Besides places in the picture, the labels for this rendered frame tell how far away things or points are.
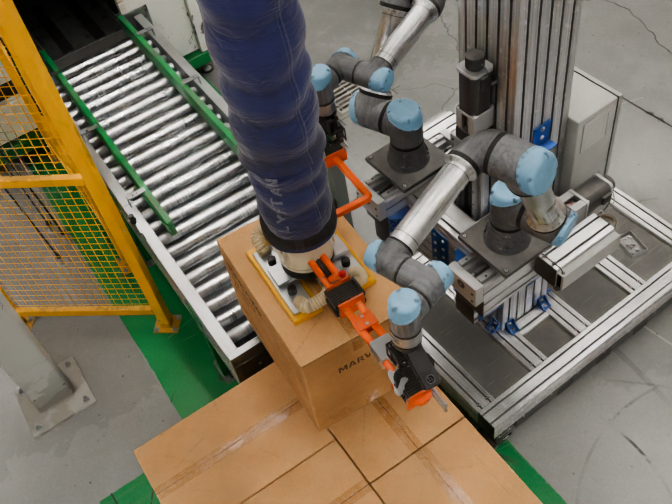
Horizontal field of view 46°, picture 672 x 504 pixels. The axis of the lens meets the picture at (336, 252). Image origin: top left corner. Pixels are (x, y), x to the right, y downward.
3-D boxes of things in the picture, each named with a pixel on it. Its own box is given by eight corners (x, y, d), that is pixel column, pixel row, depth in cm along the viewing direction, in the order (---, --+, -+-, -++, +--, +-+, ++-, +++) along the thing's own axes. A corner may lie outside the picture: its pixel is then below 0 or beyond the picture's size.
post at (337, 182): (340, 252, 394) (309, 94, 317) (352, 245, 396) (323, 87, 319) (348, 260, 390) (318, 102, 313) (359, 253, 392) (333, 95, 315)
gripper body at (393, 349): (410, 342, 204) (408, 315, 195) (430, 366, 199) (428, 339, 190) (385, 357, 202) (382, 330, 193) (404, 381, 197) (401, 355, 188)
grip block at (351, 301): (324, 300, 230) (321, 288, 226) (353, 285, 233) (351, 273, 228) (339, 320, 225) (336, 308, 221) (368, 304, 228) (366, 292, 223)
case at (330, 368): (241, 309, 295) (215, 239, 264) (333, 260, 305) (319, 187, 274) (319, 432, 259) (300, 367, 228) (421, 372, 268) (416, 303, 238)
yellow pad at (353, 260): (297, 229, 263) (295, 219, 259) (323, 216, 265) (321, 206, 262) (349, 297, 243) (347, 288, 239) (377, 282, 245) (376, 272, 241)
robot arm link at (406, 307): (429, 294, 180) (406, 319, 176) (430, 322, 188) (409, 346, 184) (401, 278, 183) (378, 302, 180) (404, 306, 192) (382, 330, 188)
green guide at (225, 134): (121, 28, 445) (116, 15, 438) (138, 21, 448) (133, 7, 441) (263, 185, 351) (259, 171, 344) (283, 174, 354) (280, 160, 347)
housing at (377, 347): (368, 352, 217) (367, 343, 214) (389, 340, 219) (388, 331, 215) (382, 370, 213) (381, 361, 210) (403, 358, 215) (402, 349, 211)
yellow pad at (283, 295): (246, 255, 258) (243, 245, 255) (273, 241, 261) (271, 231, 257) (295, 327, 238) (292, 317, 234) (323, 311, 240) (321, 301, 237)
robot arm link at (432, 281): (418, 246, 191) (390, 276, 186) (457, 267, 186) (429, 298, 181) (420, 267, 197) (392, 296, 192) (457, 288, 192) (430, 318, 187)
